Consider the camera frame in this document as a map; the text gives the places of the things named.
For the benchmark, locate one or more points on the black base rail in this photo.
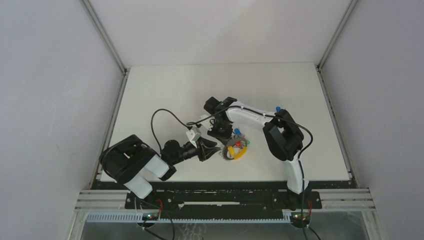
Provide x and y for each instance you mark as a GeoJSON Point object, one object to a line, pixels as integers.
{"type": "Point", "coordinates": [224, 200]}

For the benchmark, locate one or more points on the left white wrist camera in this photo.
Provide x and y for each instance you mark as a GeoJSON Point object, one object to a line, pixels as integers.
{"type": "Point", "coordinates": [193, 135]}

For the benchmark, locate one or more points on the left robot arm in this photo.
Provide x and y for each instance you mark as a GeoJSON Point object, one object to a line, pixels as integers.
{"type": "Point", "coordinates": [125, 160]}

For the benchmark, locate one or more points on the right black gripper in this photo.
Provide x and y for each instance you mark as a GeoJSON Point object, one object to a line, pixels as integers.
{"type": "Point", "coordinates": [223, 138]}

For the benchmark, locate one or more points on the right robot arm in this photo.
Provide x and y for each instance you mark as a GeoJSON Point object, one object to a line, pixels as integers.
{"type": "Point", "coordinates": [284, 137]}

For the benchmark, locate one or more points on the right green circuit board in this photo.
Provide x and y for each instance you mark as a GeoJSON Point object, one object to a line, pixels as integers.
{"type": "Point", "coordinates": [300, 221]}

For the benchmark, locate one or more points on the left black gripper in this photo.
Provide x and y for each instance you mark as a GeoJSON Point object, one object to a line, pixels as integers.
{"type": "Point", "coordinates": [204, 151]}

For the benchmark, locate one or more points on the green circuit board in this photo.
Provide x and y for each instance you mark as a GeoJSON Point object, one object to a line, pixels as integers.
{"type": "Point", "coordinates": [150, 217]}
{"type": "Point", "coordinates": [300, 221]}

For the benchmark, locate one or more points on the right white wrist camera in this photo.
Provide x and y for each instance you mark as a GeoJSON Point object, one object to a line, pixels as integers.
{"type": "Point", "coordinates": [206, 121]}

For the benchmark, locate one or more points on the left green circuit board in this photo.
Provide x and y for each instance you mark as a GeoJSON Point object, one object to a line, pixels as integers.
{"type": "Point", "coordinates": [150, 217]}

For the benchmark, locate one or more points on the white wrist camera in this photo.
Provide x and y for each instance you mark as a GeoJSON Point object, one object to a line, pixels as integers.
{"type": "Point", "coordinates": [206, 121]}
{"type": "Point", "coordinates": [193, 135]}

